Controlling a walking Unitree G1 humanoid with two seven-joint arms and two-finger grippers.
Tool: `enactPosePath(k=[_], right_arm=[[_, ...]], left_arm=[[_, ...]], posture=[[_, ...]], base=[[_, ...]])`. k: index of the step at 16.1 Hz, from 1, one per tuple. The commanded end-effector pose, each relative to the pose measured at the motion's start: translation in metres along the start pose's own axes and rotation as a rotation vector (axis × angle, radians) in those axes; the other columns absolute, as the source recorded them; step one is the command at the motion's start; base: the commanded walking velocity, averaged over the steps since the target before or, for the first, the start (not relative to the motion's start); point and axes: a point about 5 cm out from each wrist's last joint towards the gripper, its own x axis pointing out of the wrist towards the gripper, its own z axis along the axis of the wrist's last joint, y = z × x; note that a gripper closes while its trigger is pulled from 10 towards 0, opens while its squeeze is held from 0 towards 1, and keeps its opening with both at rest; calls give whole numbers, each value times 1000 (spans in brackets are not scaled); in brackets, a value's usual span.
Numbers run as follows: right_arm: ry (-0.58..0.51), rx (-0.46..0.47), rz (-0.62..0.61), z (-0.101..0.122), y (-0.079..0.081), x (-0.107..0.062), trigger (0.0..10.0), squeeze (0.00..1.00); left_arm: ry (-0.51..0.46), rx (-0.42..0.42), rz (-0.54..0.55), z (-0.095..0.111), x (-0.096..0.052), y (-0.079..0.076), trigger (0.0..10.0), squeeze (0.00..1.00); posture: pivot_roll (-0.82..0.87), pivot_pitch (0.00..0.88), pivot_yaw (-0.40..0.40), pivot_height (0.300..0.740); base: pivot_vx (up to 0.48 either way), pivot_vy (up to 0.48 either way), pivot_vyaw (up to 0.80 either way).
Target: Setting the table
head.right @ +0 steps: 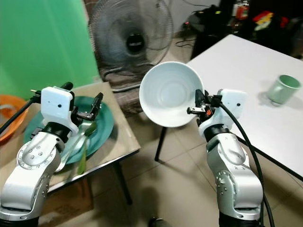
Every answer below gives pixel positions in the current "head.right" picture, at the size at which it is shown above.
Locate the black beige-table leg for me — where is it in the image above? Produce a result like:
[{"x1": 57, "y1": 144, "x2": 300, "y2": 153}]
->
[{"x1": 113, "y1": 163, "x2": 134, "y2": 206}]

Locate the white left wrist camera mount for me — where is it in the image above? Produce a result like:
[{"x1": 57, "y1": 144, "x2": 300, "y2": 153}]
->
[{"x1": 40, "y1": 86, "x2": 75, "y2": 131}]

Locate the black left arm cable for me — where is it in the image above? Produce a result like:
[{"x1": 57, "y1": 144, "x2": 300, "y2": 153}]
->
[{"x1": 0, "y1": 89, "x2": 43, "y2": 136}]

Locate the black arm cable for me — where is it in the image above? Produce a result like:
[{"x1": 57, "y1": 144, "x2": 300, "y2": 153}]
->
[
  {"x1": 0, "y1": 89, "x2": 43, "y2": 136},
  {"x1": 218, "y1": 101, "x2": 276, "y2": 227}
]

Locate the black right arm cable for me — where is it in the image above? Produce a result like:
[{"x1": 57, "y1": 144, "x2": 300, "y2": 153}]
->
[{"x1": 218, "y1": 101, "x2": 276, "y2": 227}]

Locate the white ceramic bowl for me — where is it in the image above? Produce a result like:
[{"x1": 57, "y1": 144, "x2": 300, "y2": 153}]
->
[{"x1": 139, "y1": 61, "x2": 205, "y2": 129}]

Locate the black white-table leg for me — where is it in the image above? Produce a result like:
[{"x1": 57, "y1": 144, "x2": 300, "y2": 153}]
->
[{"x1": 154, "y1": 125, "x2": 168, "y2": 163}]

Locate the green plastic spoon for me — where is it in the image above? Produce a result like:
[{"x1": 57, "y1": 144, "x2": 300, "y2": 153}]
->
[{"x1": 77, "y1": 122, "x2": 98, "y2": 176}]

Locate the green backdrop cloth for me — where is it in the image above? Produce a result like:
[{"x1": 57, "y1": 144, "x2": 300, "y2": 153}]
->
[{"x1": 0, "y1": 0, "x2": 99, "y2": 100}]

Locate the pale green mug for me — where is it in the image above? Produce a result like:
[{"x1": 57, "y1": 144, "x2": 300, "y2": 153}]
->
[{"x1": 266, "y1": 74, "x2": 302, "y2": 106}]

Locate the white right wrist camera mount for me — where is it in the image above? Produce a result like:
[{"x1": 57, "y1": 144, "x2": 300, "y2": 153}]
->
[{"x1": 199, "y1": 88, "x2": 248, "y2": 139}]

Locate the brown patterned box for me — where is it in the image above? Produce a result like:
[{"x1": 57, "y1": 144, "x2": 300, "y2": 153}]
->
[{"x1": 103, "y1": 71, "x2": 146, "y2": 115}]

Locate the red can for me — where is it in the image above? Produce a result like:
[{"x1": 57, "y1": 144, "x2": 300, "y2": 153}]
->
[{"x1": 233, "y1": 0, "x2": 251, "y2": 21}]

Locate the brown cardboard sheet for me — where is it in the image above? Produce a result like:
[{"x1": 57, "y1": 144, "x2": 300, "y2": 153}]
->
[{"x1": 48, "y1": 179, "x2": 96, "y2": 224}]

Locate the red yellow packet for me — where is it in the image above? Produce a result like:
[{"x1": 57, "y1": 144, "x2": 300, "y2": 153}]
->
[{"x1": 253, "y1": 10, "x2": 276, "y2": 32}]

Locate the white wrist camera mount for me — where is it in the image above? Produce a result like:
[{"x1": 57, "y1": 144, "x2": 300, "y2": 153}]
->
[
  {"x1": 199, "y1": 88, "x2": 248, "y2": 139},
  {"x1": 40, "y1": 86, "x2": 75, "y2": 131}
]

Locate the black cabinet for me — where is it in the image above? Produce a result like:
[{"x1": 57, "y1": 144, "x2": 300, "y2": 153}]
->
[{"x1": 187, "y1": 0, "x2": 303, "y2": 60}]

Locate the black robot foot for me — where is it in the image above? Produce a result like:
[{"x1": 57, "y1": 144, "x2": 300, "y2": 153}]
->
[{"x1": 147, "y1": 217, "x2": 167, "y2": 227}]

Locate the teal round plate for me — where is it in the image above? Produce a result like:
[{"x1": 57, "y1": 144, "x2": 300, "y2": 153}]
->
[{"x1": 23, "y1": 96, "x2": 116, "y2": 166}]

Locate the orange round plate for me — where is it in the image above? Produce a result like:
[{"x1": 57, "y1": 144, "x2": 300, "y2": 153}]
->
[{"x1": 0, "y1": 94, "x2": 25, "y2": 144}]

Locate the grey standing fan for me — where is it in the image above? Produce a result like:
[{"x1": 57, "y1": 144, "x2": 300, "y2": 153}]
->
[{"x1": 89, "y1": 0, "x2": 174, "y2": 80}]

